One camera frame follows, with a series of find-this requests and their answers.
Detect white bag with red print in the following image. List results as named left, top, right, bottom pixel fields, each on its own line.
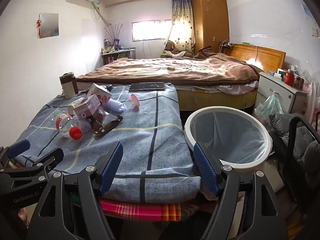
left=301, top=80, right=320, bottom=130

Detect patterned curtain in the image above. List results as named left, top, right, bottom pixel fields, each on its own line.
left=164, top=0, right=195, bottom=53

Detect wooden headboard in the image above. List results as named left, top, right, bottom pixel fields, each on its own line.
left=222, top=43, right=286, bottom=74

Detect decorative branches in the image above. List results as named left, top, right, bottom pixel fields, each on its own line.
left=104, top=23, right=125, bottom=47

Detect black smartphone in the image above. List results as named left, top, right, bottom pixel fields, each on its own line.
left=129, top=82, right=165, bottom=92

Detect small medicine boxes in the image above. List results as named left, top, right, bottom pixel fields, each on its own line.
left=269, top=67, right=287, bottom=80

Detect cluttered shelf desk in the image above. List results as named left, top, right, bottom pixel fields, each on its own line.
left=101, top=47, right=137, bottom=67

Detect clear bottle with red cap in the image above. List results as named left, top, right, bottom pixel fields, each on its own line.
left=51, top=109, right=83, bottom=140

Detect purple milk carton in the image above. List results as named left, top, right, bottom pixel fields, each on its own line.
left=74, top=94, right=102, bottom=119

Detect bed with brown blanket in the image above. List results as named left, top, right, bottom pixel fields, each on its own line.
left=76, top=46, right=264, bottom=88

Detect air conditioner pipe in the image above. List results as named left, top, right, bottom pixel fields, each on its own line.
left=92, top=2, right=112, bottom=27

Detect red label jar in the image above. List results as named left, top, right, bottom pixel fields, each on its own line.
left=294, top=75, right=305, bottom=89

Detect wooden wardrobe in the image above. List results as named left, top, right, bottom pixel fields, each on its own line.
left=192, top=0, right=230, bottom=54

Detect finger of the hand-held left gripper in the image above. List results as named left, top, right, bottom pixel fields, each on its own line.
left=0, top=148, right=64, bottom=174
left=0, top=140, right=31, bottom=168

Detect white nightstand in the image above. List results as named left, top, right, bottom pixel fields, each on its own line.
left=255, top=72, right=309, bottom=114

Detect colourful striped cloth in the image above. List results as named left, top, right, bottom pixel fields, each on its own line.
left=99, top=197, right=200, bottom=222

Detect green print plastic bag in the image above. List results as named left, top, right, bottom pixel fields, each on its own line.
left=254, top=91, right=284, bottom=128

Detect dark brown wrapper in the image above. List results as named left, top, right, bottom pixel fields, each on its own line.
left=91, top=111, right=124, bottom=138

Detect yellow mattress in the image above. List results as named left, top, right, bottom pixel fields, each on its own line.
left=175, top=80, right=258, bottom=112

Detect white bed sheet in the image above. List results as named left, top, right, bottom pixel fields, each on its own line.
left=215, top=81, right=259, bottom=95

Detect brown and white travel mug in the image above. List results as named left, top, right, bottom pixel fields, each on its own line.
left=59, top=72, right=79, bottom=100

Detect red and white carton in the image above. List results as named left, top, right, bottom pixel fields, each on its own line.
left=86, top=83, right=113, bottom=108

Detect silver wall poster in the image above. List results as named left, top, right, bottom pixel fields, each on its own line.
left=37, top=12, right=59, bottom=39

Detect white round bin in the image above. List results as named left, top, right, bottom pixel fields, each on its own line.
left=184, top=107, right=273, bottom=173

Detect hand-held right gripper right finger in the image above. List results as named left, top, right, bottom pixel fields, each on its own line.
left=193, top=141, right=287, bottom=240

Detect red plastic wrapper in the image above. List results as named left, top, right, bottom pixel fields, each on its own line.
left=124, top=94, right=140, bottom=112

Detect white foam wrap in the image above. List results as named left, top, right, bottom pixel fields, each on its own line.
left=104, top=97, right=125, bottom=113

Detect grey bin liner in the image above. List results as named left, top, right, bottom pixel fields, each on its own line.
left=191, top=111, right=266, bottom=164

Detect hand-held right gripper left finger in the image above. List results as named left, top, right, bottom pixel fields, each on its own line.
left=26, top=141, right=124, bottom=240

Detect brown teddy bear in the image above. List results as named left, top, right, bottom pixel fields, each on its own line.
left=164, top=41, right=193, bottom=58

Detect grey padded jacket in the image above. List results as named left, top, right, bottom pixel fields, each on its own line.
left=269, top=112, right=320, bottom=180

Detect window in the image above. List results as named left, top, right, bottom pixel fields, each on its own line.
left=132, top=20, right=173, bottom=42

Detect black metal frame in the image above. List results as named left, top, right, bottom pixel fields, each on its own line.
left=286, top=116, right=320, bottom=213

